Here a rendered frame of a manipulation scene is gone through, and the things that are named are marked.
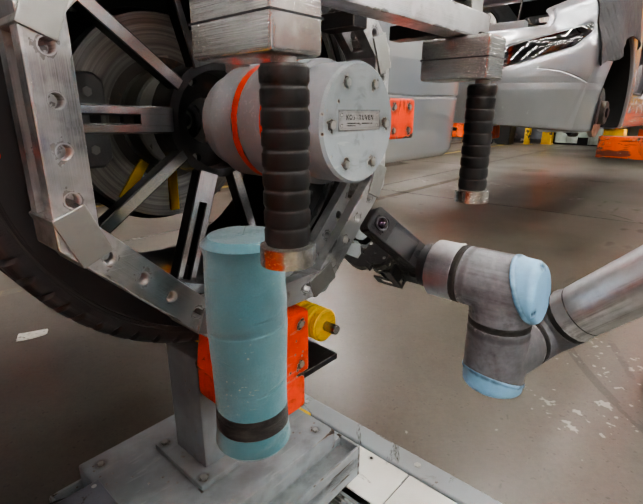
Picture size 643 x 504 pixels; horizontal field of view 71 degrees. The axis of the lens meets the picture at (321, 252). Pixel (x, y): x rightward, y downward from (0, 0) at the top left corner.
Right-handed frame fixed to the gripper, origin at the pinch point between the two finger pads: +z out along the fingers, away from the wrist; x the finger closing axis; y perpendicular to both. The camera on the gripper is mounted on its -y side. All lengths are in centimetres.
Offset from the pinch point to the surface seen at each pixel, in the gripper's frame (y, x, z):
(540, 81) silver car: 130, 185, 36
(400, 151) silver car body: 15.0, 33.4, 7.7
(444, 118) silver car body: 25, 54, 8
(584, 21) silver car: 121, 220, 22
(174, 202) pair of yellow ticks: -20.5, -10.1, 17.8
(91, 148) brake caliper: -37.3, -12.7, 14.7
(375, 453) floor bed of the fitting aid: 49, -31, -3
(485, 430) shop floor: 79, -11, -17
